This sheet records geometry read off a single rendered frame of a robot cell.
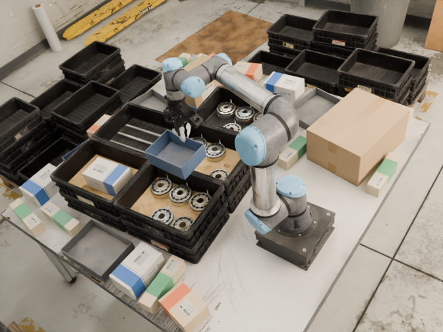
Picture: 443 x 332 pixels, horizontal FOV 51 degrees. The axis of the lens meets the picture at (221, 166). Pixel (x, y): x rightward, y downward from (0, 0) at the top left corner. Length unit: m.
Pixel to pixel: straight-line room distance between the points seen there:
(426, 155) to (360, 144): 1.34
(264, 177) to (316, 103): 1.20
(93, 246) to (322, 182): 1.11
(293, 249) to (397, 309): 0.97
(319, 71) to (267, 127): 2.09
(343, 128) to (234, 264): 0.81
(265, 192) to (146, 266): 0.64
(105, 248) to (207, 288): 0.54
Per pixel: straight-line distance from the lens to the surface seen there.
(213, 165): 2.21
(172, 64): 1.74
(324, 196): 2.20
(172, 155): 1.96
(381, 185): 2.19
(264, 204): 1.68
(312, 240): 1.92
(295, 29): 4.01
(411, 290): 2.79
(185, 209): 2.06
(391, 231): 2.99
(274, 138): 1.44
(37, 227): 2.39
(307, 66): 3.55
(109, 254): 2.18
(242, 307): 1.91
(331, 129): 2.23
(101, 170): 2.23
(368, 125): 2.26
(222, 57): 1.75
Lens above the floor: 2.39
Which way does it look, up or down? 45 degrees down
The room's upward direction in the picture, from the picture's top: 12 degrees counter-clockwise
